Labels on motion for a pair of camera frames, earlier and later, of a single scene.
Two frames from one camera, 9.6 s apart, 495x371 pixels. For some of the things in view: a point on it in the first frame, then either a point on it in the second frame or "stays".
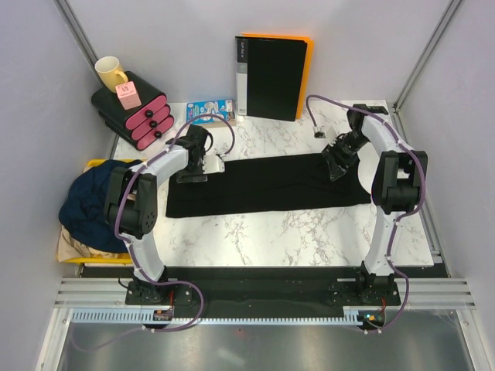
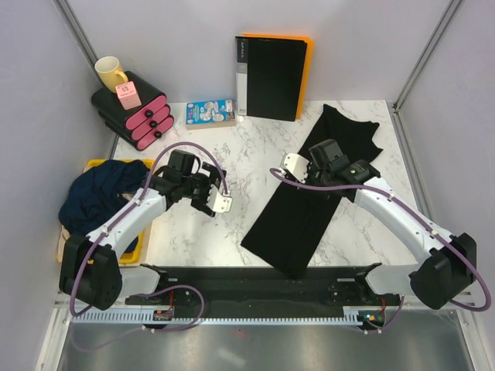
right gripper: x=336 y=163 to x=312 y=168
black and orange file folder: x=272 y=73 stays
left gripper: x=184 y=177 to x=216 y=176
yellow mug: x=110 y=73 stays
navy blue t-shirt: x=82 y=203 stays
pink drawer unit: x=139 y=127 stays
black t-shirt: x=267 y=183 to x=291 y=229
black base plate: x=347 y=287 stays
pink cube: x=128 y=95 stays
